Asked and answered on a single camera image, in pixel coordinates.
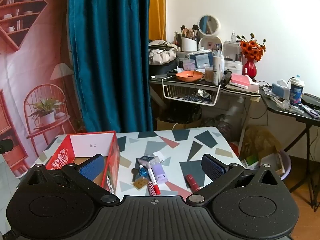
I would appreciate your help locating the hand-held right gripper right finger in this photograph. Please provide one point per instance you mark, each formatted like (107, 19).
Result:
(213, 168)

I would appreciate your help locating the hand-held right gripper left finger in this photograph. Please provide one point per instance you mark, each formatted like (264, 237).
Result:
(92, 168)

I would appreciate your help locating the red cardboard box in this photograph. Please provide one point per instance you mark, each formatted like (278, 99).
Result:
(113, 155)

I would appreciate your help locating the dark red lipstick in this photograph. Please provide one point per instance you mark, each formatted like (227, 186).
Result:
(192, 183)

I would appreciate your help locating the lilac stick tube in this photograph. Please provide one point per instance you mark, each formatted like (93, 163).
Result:
(160, 173)

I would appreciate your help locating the white charger plug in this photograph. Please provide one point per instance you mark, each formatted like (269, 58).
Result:
(148, 160)

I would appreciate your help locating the checkered mascara tube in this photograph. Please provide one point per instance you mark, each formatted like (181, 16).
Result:
(151, 189)

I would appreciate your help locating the geometric patterned tablecloth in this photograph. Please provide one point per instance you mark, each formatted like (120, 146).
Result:
(180, 155)

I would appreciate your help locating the gold square packet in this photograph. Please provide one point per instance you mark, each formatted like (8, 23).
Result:
(140, 182)

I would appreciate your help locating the small blue bottle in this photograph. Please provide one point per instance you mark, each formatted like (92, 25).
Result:
(143, 171)

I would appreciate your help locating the brown plastic bag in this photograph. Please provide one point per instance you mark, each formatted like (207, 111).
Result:
(262, 141)

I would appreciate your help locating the brown cardboard box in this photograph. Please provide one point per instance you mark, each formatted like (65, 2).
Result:
(175, 125)

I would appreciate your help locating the white red marker pen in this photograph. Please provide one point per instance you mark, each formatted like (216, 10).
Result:
(153, 178)

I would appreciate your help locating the black plastic bag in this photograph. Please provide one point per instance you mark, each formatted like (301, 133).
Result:
(180, 113)

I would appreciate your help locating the silver foil packet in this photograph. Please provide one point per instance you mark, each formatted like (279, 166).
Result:
(203, 95)

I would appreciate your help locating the purple plastic basin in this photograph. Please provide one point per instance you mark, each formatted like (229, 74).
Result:
(287, 165)

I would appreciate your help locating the dressing table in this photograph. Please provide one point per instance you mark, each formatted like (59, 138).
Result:
(240, 93)

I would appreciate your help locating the black folding table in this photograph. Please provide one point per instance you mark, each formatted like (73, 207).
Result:
(280, 107)

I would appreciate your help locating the pink box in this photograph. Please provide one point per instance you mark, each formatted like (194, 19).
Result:
(240, 80)

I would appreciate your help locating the cotton swab jar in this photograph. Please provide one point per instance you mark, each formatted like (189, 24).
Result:
(209, 74)

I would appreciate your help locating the orange bowl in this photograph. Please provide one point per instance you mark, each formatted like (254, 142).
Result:
(189, 77)

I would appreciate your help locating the white lotion bottle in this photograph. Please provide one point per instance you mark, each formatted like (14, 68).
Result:
(217, 67)

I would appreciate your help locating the red vase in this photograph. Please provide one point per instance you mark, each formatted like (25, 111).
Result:
(249, 68)

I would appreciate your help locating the blue white box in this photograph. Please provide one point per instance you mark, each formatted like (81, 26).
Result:
(201, 59)

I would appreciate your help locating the blue paper cup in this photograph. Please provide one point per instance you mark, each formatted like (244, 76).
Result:
(296, 93)

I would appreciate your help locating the dark bag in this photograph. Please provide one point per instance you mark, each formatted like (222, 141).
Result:
(162, 68)

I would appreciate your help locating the purple patterned case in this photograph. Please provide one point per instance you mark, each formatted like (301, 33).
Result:
(311, 112)

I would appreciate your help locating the teal curtain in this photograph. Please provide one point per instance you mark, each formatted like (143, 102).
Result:
(107, 55)

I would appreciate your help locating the white cosmetic organiser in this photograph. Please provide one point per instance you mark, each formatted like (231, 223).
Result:
(232, 55)

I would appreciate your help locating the printed backdrop cloth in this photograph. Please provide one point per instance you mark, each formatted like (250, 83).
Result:
(30, 67)

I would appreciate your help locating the orange flower bouquet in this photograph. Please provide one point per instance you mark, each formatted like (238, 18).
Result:
(251, 48)

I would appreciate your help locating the white brush holder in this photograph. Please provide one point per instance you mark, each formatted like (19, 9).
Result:
(188, 45)

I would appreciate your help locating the beige bag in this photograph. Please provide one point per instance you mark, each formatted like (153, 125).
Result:
(161, 53)

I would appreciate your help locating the white round cosmetic case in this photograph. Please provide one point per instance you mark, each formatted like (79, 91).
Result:
(210, 42)

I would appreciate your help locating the small clear serum bottle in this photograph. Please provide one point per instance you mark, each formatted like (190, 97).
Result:
(233, 37)

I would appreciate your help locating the bunch of makeup brushes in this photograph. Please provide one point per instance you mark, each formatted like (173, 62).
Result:
(190, 32)

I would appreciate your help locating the round white mirror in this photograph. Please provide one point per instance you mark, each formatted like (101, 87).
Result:
(208, 25)

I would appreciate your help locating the yellow curtain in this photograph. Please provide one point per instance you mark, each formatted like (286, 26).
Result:
(157, 10)

